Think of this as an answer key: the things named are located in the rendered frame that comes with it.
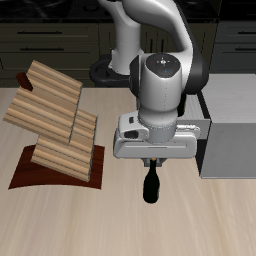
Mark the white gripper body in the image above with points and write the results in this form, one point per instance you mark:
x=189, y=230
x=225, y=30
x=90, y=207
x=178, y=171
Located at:
x=156, y=149

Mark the dark kitchen cupboards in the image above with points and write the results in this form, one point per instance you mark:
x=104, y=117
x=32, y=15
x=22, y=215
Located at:
x=50, y=40

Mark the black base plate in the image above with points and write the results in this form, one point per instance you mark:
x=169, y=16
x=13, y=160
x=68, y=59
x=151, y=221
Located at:
x=98, y=75

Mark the grey cabinet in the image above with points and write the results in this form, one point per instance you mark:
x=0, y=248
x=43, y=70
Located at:
x=230, y=133

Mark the wooden wine rack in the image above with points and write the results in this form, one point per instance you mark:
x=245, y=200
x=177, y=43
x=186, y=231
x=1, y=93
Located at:
x=53, y=113

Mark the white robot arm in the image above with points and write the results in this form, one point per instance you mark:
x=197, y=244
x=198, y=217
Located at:
x=160, y=96

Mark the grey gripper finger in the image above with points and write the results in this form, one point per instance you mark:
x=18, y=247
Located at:
x=161, y=162
x=146, y=162

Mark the black wine bottle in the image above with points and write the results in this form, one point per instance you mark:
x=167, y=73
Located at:
x=151, y=186

